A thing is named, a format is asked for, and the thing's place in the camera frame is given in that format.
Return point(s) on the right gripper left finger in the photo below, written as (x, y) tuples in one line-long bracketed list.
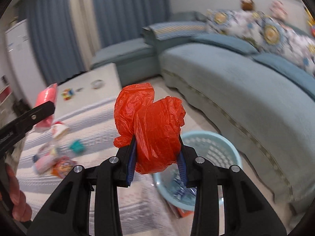
[(127, 163)]

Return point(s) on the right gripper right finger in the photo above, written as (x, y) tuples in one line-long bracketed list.
[(186, 166)]

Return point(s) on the orange plastic bag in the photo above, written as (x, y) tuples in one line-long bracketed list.
[(156, 126)]

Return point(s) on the pink bottle grey cap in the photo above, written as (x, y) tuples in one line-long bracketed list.
[(43, 163)]

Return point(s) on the pink foam packet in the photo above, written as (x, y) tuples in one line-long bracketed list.
[(46, 99)]

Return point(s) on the person left hand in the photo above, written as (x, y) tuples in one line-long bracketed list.
[(21, 211)]

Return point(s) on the red white paper cup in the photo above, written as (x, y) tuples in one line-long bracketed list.
[(59, 129)]

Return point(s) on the striped woven tablecloth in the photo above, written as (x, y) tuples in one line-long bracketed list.
[(88, 201)]

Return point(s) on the teal small wrapper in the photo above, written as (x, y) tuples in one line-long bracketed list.
[(77, 146)]

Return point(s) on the white refrigerator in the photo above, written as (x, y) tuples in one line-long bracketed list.
[(23, 62)]

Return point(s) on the orange snack wrapper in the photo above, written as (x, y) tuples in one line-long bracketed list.
[(63, 166)]

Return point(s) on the colourful puzzle cube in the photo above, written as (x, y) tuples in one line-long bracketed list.
[(67, 94)]

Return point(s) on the white coffee table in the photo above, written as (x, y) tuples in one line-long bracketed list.
[(112, 86)]

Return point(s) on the round glass ashtray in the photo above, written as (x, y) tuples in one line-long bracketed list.
[(97, 84)]

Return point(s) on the blue chaise ottoman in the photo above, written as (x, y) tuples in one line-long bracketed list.
[(135, 60)]

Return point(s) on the blue fabric sofa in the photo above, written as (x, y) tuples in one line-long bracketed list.
[(261, 102)]

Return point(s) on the blue window curtains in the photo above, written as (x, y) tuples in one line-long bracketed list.
[(66, 34)]

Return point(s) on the floral long cushion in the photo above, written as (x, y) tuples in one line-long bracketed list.
[(265, 33)]

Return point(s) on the brown round jar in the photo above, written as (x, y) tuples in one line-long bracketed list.
[(247, 5)]

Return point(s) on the pink plush toy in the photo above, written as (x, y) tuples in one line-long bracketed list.
[(278, 11)]

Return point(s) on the yellow pikachu plush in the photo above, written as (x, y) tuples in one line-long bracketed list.
[(311, 22)]

